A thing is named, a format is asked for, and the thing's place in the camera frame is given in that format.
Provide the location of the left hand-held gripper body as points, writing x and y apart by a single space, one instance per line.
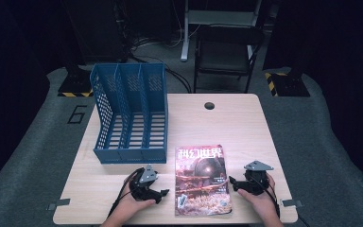
141 189

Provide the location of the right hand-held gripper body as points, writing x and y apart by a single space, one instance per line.
255 184

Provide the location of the reddish cover magazine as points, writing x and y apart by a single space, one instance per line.
201 186

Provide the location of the blue plastic file rack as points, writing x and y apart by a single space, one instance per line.
131 156

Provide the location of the person's left hand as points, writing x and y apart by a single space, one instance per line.
129 206

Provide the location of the person's right hand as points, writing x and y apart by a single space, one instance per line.
264 205

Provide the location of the grey tape strip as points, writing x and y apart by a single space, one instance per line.
59 204
291 203

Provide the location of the black striped stand base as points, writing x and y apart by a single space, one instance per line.
75 83
288 85

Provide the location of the black folding chair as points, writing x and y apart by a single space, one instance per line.
223 56

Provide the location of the dark cabinet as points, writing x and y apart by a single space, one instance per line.
97 31

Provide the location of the white metal desk frame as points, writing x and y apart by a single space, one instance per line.
185 41

